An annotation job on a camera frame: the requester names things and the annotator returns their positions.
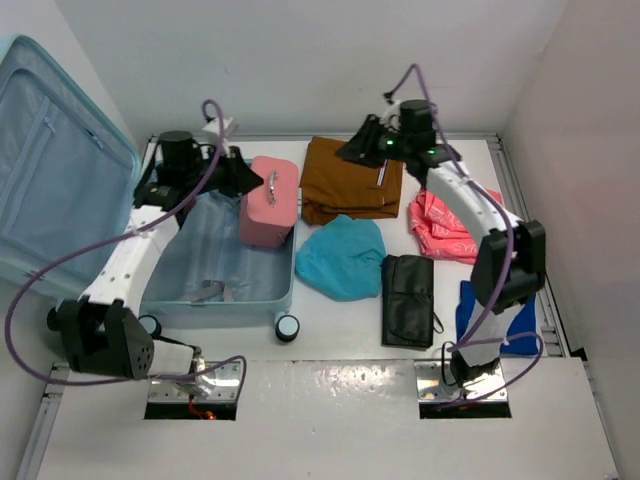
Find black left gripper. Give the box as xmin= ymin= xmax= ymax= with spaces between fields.
xmin=184 ymin=142 xmax=264 ymax=197

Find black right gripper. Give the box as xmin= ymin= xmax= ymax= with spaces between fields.
xmin=336 ymin=115 xmax=411 ymax=170

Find brown pants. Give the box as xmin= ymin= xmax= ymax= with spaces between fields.
xmin=300 ymin=136 xmax=403 ymax=225

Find turquoise cloth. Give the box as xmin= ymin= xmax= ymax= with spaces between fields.
xmin=295 ymin=215 xmax=387 ymax=302

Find pink printed garment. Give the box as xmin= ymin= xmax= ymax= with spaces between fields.
xmin=408 ymin=189 xmax=478 ymax=265

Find black pouch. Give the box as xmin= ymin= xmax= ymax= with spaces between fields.
xmin=381 ymin=255 xmax=436 ymax=350

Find light blue suitcase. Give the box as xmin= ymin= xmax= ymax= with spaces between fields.
xmin=1 ymin=36 xmax=300 ymax=341

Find blue cloth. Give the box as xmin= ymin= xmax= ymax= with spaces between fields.
xmin=455 ymin=280 xmax=539 ymax=356

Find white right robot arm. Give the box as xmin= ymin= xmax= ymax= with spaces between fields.
xmin=336 ymin=100 xmax=546 ymax=387

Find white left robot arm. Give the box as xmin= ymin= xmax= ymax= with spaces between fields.
xmin=47 ymin=131 xmax=264 ymax=384

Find pink vanity case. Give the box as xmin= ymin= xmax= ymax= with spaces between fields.
xmin=239 ymin=156 xmax=299 ymax=248

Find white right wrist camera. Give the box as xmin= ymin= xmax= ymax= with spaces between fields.
xmin=380 ymin=100 xmax=401 ymax=129

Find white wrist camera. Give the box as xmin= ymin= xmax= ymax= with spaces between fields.
xmin=202 ymin=117 xmax=237 ymax=152
xmin=380 ymin=100 xmax=401 ymax=129

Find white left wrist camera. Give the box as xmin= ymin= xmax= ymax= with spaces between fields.
xmin=202 ymin=117 xmax=237 ymax=152

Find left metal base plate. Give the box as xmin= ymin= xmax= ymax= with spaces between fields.
xmin=147 ymin=360 xmax=244 ymax=404

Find metal base plate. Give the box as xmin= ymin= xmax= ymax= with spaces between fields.
xmin=147 ymin=360 xmax=244 ymax=404
xmin=414 ymin=360 xmax=508 ymax=405

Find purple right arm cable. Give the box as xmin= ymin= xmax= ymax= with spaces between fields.
xmin=383 ymin=63 xmax=544 ymax=406

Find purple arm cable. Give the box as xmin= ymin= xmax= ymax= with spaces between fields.
xmin=4 ymin=99 xmax=247 ymax=387
xmin=383 ymin=63 xmax=544 ymax=406

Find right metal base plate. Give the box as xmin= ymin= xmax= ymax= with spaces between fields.
xmin=414 ymin=360 xmax=508 ymax=405

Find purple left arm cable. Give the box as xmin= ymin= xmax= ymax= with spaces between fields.
xmin=4 ymin=99 xmax=247 ymax=387

